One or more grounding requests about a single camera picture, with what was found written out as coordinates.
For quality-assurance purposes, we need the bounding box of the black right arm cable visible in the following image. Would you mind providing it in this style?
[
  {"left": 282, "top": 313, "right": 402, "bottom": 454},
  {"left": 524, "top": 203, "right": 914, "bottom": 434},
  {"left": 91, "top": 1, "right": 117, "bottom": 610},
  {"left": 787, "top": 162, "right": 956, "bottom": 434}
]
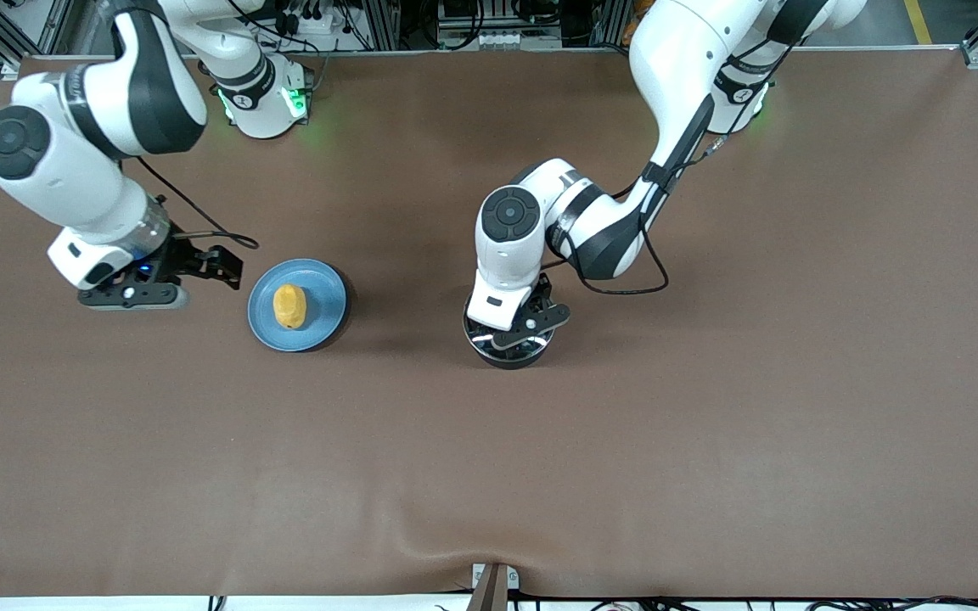
[{"left": 134, "top": 155, "right": 261, "bottom": 251}]

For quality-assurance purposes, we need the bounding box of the yellow potato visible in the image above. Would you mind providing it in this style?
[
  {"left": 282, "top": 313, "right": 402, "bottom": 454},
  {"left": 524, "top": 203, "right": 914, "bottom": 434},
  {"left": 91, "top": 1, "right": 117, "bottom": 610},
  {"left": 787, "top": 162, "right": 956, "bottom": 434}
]
[{"left": 273, "top": 283, "right": 309, "bottom": 330}]

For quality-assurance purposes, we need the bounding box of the blue round plate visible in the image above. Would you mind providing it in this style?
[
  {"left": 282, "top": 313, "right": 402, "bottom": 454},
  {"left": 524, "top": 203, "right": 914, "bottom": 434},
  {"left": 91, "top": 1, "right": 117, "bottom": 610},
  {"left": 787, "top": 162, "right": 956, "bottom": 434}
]
[{"left": 247, "top": 258, "right": 349, "bottom": 353}]

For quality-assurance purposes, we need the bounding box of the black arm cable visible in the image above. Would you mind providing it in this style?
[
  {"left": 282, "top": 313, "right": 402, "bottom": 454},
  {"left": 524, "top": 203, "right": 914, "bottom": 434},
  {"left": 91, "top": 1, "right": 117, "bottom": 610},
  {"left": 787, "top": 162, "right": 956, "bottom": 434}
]
[
  {"left": 553, "top": 34, "right": 795, "bottom": 297},
  {"left": 134, "top": 155, "right": 261, "bottom": 251}
]

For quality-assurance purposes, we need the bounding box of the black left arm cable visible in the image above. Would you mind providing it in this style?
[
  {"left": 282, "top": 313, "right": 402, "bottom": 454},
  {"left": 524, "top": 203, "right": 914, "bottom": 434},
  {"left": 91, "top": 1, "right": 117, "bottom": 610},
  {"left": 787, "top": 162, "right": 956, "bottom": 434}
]
[{"left": 553, "top": 34, "right": 795, "bottom": 297}]

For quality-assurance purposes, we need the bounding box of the power strip with black plugs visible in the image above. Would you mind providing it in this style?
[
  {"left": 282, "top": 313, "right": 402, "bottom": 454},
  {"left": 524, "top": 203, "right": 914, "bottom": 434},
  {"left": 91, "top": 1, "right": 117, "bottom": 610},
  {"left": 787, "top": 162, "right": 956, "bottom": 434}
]
[{"left": 273, "top": 0, "right": 347, "bottom": 36}]

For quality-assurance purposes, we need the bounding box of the brown table cloth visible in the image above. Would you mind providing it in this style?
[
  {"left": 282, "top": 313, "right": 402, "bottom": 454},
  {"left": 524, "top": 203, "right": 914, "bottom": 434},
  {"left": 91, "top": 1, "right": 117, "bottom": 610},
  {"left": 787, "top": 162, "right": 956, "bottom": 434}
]
[{"left": 0, "top": 47, "right": 978, "bottom": 599}]

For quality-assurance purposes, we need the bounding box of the glass lid with blue knob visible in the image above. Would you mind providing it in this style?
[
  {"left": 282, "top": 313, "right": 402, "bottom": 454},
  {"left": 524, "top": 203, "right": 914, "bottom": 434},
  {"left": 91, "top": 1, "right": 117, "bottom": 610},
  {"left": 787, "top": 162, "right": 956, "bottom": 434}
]
[{"left": 465, "top": 314, "right": 554, "bottom": 362}]

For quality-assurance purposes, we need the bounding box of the white power strip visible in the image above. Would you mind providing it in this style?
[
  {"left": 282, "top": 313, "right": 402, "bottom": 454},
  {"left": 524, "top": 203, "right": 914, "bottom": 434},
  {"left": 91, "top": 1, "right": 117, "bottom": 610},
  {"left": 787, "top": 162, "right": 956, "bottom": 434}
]
[{"left": 438, "top": 30, "right": 534, "bottom": 50}]

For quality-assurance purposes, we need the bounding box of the dark pot with blue handle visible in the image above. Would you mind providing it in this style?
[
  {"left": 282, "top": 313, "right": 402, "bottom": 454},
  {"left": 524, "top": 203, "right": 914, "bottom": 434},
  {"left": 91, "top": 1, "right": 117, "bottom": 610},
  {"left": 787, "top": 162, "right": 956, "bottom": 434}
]
[{"left": 464, "top": 307, "right": 556, "bottom": 370}]

